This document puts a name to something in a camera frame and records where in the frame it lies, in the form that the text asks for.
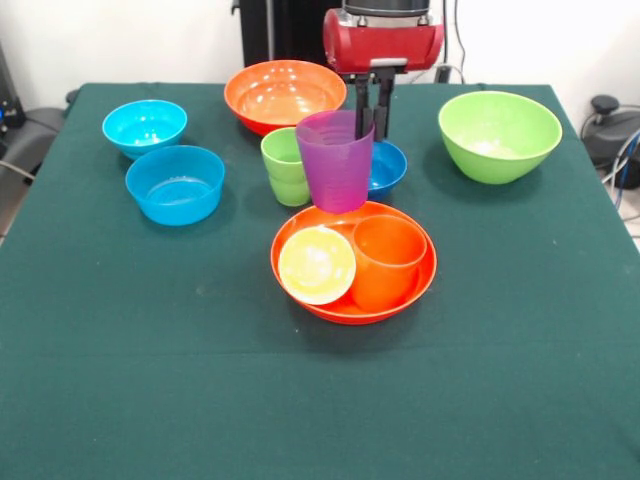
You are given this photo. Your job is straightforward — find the tangled floor cables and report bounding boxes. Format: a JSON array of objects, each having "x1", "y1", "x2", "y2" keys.
[{"x1": 602, "y1": 127, "x2": 640, "y2": 221}]

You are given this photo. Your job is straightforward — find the purple plastic cup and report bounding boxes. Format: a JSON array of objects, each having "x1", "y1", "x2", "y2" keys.
[{"x1": 294, "y1": 109, "x2": 377, "y2": 214}]

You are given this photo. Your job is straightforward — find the grey pedestal foot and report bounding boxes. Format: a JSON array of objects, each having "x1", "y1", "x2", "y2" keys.
[
  {"x1": 12, "y1": 107, "x2": 69, "y2": 171},
  {"x1": 579, "y1": 94, "x2": 640, "y2": 169}
]

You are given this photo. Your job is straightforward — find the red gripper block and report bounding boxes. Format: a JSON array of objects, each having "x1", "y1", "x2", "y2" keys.
[{"x1": 321, "y1": 8, "x2": 446, "y2": 141}]

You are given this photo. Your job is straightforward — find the dark green tablecloth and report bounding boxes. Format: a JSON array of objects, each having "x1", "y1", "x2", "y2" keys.
[{"x1": 0, "y1": 82, "x2": 640, "y2": 480}]

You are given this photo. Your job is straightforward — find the orange plastic bowl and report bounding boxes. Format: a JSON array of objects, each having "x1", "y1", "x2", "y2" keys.
[
  {"x1": 223, "y1": 59, "x2": 348, "y2": 137},
  {"x1": 270, "y1": 199, "x2": 439, "y2": 326}
]

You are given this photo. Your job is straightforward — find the green plastic cup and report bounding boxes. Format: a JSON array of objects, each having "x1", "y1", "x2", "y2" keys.
[{"x1": 260, "y1": 127, "x2": 312, "y2": 208}]

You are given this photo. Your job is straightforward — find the orange plastic cup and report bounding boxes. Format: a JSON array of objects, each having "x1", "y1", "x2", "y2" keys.
[{"x1": 351, "y1": 214, "x2": 429, "y2": 314}]

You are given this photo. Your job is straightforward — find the black hanging wall cable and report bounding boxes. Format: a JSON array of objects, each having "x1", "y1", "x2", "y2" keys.
[{"x1": 442, "y1": 0, "x2": 469, "y2": 69}]

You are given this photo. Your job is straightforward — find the black electronics box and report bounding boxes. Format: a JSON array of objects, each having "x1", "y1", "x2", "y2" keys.
[{"x1": 0, "y1": 42, "x2": 26, "y2": 136}]

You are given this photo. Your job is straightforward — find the light blue plastic bowl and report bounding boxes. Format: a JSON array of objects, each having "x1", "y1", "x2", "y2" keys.
[{"x1": 102, "y1": 99, "x2": 189, "y2": 161}]

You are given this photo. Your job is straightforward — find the blue ribbed plastic bowl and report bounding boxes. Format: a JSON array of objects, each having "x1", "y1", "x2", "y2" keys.
[{"x1": 125, "y1": 144, "x2": 227, "y2": 227}]

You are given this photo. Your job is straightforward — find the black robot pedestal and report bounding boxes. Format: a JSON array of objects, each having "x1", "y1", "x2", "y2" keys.
[{"x1": 231, "y1": 0, "x2": 346, "y2": 71}]

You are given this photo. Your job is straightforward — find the dark blue plastic bowl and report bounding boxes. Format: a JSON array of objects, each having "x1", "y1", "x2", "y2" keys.
[{"x1": 367, "y1": 139, "x2": 409, "y2": 199}]

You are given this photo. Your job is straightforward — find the green plastic bowl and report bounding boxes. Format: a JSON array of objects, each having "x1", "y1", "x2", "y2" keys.
[{"x1": 438, "y1": 90, "x2": 564, "y2": 185}]

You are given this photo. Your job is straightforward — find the yellow plastic cup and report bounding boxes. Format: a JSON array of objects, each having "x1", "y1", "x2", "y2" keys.
[{"x1": 277, "y1": 225, "x2": 358, "y2": 306}]

